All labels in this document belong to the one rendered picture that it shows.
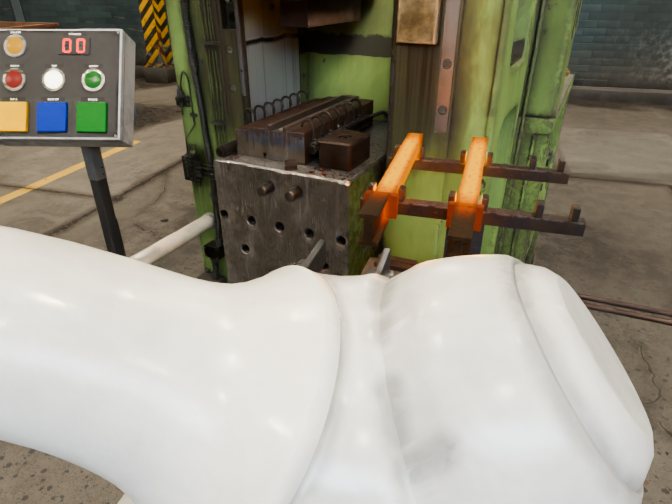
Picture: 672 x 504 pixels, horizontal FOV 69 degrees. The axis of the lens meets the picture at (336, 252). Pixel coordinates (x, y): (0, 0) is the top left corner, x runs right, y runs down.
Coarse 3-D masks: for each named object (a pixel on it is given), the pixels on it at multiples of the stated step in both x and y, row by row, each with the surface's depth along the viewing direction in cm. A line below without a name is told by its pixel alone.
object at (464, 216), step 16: (480, 144) 92; (480, 160) 83; (464, 176) 76; (480, 176) 76; (464, 192) 70; (448, 208) 65; (464, 208) 64; (480, 208) 64; (448, 224) 67; (464, 224) 60; (480, 224) 65; (448, 240) 58; (464, 240) 57; (448, 256) 59
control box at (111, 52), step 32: (0, 32) 123; (32, 32) 123; (64, 32) 123; (96, 32) 123; (0, 64) 123; (32, 64) 123; (64, 64) 123; (96, 64) 122; (128, 64) 126; (0, 96) 123; (32, 96) 123; (64, 96) 122; (96, 96) 122; (128, 96) 126; (32, 128) 122; (128, 128) 127
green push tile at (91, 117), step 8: (80, 104) 122; (88, 104) 121; (96, 104) 121; (104, 104) 121; (80, 112) 121; (88, 112) 121; (96, 112) 121; (104, 112) 121; (80, 120) 121; (88, 120) 121; (96, 120) 121; (104, 120) 121; (80, 128) 121; (88, 128) 121; (96, 128) 121; (104, 128) 121
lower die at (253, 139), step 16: (352, 96) 149; (288, 112) 134; (320, 112) 130; (336, 112) 134; (368, 112) 146; (240, 128) 123; (256, 128) 120; (288, 128) 117; (304, 128) 119; (320, 128) 122; (336, 128) 130; (240, 144) 125; (256, 144) 122; (272, 144) 120; (288, 144) 118; (304, 144) 116; (304, 160) 118
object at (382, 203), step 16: (416, 144) 92; (400, 160) 83; (384, 176) 76; (400, 176) 76; (368, 192) 69; (384, 192) 68; (368, 208) 63; (384, 208) 69; (368, 224) 62; (384, 224) 68; (368, 240) 63
